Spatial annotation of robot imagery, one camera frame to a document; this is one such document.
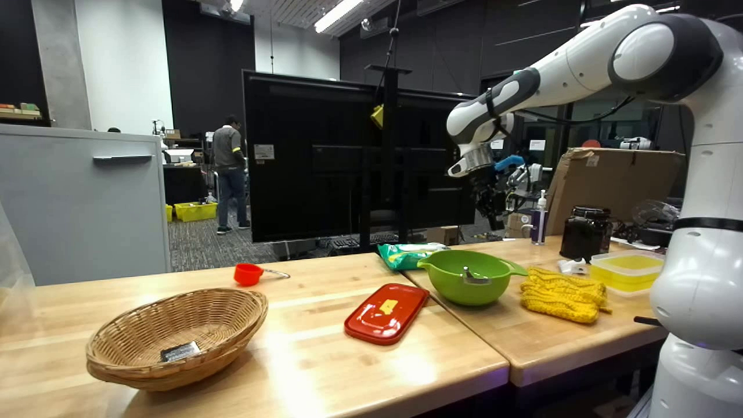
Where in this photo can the metal spoon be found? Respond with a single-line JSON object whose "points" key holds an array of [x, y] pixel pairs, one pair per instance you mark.
{"points": [[474, 273]]}

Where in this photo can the cardboard box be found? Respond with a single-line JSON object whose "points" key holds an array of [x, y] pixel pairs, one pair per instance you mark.
{"points": [[618, 181]]}

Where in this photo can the clear plastic bag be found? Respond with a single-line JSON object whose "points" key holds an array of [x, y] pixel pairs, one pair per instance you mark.
{"points": [[15, 270]]}

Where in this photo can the yellow tag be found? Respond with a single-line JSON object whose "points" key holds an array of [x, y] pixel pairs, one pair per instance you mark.
{"points": [[376, 114]]}

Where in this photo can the yellow knitted cloth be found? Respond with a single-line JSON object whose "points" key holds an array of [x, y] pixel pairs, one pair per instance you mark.
{"points": [[561, 298]]}

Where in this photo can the yellow bin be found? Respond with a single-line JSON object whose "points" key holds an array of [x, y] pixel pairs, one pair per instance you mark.
{"points": [[193, 212]]}

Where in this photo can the large black screen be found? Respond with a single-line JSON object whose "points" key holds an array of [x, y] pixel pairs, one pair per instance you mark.
{"points": [[310, 154]]}

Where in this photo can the grey cabinet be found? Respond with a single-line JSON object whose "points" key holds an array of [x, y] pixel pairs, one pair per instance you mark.
{"points": [[77, 210]]}

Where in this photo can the ceiling light strip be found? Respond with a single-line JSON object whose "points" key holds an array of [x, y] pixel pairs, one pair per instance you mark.
{"points": [[338, 14]]}

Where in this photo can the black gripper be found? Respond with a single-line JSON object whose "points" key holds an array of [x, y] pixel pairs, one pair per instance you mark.
{"points": [[496, 198]]}

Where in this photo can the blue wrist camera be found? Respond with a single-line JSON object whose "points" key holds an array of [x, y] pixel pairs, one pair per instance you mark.
{"points": [[512, 163]]}

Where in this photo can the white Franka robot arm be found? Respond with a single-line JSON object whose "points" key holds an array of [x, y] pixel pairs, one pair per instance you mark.
{"points": [[697, 286]]}

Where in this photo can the black pen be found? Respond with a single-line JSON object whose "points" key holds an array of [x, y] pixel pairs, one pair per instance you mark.
{"points": [[644, 318]]}

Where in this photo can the silver packet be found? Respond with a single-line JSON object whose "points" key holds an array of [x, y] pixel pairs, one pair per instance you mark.
{"points": [[179, 351]]}

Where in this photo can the green plastic bowl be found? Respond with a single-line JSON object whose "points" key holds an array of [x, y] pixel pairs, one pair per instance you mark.
{"points": [[456, 291]]}

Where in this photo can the black pole stand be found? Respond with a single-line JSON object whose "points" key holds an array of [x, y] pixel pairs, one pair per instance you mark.
{"points": [[391, 154]]}

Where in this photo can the black jar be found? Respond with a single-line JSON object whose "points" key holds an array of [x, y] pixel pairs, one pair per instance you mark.
{"points": [[580, 234]]}

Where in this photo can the red rectangular tray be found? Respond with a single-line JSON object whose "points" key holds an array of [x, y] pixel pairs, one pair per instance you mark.
{"points": [[373, 322]]}

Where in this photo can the woven wicker basket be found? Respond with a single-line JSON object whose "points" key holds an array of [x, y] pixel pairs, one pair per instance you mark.
{"points": [[139, 363]]}

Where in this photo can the small yellow block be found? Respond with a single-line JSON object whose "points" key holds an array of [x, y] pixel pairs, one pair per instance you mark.
{"points": [[389, 305]]}

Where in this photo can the wall shelf with items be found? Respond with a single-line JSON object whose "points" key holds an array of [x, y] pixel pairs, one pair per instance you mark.
{"points": [[23, 110]]}

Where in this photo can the person in grey t-shirt jeans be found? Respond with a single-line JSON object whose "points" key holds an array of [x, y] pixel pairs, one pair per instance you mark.
{"points": [[227, 154]]}

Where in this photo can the white crumpled paper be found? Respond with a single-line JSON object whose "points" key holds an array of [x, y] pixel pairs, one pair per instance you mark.
{"points": [[572, 265]]}

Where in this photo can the yellow plastic container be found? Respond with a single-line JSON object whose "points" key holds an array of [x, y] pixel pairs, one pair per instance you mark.
{"points": [[622, 273]]}

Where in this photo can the pump bottle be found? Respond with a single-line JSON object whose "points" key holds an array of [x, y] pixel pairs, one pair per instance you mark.
{"points": [[542, 221]]}

